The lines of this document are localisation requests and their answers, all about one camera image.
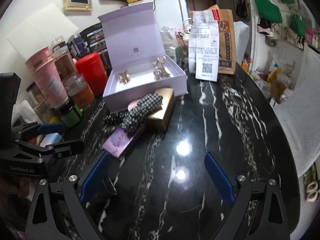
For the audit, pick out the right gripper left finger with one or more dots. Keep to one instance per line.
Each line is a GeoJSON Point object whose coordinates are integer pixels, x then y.
{"type": "Point", "coordinates": [79, 189]}

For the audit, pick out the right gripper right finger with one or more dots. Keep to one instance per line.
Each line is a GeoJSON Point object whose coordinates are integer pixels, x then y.
{"type": "Point", "coordinates": [234, 190]}

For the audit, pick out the purple signed box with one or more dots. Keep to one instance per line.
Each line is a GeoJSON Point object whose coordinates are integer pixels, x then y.
{"type": "Point", "coordinates": [120, 142]}

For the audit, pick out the black polka dot scrunchie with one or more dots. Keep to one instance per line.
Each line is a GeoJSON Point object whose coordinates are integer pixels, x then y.
{"type": "Point", "coordinates": [115, 119]}

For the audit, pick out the pink round compact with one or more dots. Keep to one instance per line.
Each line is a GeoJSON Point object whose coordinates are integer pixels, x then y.
{"type": "Point", "coordinates": [133, 104]}

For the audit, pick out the gold rectangular box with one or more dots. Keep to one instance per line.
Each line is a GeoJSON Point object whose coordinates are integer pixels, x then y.
{"type": "Point", "coordinates": [160, 119]}

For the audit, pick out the gingham checkered scrunchie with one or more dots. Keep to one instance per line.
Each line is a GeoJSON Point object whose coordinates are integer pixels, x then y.
{"type": "Point", "coordinates": [147, 105]}

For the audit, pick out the gold star hair clip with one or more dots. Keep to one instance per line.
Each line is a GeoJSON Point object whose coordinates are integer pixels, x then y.
{"type": "Point", "coordinates": [124, 77]}

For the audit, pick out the cream hair claw clip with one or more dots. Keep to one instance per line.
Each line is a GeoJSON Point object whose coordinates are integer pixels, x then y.
{"type": "Point", "coordinates": [159, 70]}

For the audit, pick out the light blue box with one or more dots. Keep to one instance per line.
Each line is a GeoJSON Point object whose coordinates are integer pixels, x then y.
{"type": "Point", "coordinates": [50, 139]}

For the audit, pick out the yellow lemon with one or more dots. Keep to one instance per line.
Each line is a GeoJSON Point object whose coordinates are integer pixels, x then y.
{"type": "Point", "coordinates": [54, 119]}

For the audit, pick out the seed filled jar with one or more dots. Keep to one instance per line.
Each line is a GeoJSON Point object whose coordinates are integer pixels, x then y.
{"type": "Point", "coordinates": [35, 95]}

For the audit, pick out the clear jar orange label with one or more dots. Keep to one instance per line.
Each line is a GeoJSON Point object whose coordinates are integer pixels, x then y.
{"type": "Point", "coordinates": [79, 90]}

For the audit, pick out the pink paper cup stack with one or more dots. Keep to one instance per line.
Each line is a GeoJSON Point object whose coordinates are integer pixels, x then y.
{"type": "Point", "coordinates": [43, 71]}

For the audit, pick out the white towel covered chair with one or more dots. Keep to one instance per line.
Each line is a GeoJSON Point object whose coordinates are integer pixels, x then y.
{"type": "Point", "coordinates": [299, 116]}

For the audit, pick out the brown label clear jar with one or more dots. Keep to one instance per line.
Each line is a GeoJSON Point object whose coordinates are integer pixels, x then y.
{"type": "Point", "coordinates": [63, 58]}

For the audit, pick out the red cylindrical canister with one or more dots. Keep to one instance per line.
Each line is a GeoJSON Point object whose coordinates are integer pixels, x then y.
{"type": "Point", "coordinates": [94, 72]}

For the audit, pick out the purple label jar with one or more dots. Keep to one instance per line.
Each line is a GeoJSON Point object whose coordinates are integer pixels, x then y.
{"type": "Point", "coordinates": [77, 46]}

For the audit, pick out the lavender gift box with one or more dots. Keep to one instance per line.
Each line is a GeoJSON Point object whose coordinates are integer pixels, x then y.
{"type": "Point", "coordinates": [134, 43]}

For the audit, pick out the black snack pouch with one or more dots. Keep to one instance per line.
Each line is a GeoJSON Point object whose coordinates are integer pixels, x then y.
{"type": "Point", "coordinates": [94, 37]}

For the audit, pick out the long white receipt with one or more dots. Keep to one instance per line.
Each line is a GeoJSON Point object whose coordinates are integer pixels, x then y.
{"type": "Point", "coordinates": [203, 46]}

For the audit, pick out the brown paper bag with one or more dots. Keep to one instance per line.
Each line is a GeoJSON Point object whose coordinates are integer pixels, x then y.
{"type": "Point", "coordinates": [227, 48]}

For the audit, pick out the white mini fridge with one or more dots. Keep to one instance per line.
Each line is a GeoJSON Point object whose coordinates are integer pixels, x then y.
{"type": "Point", "coordinates": [168, 13]}

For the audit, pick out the wall intercom panel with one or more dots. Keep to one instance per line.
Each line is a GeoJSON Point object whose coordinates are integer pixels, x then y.
{"type": "Point", "coordinates": [80, 5]}

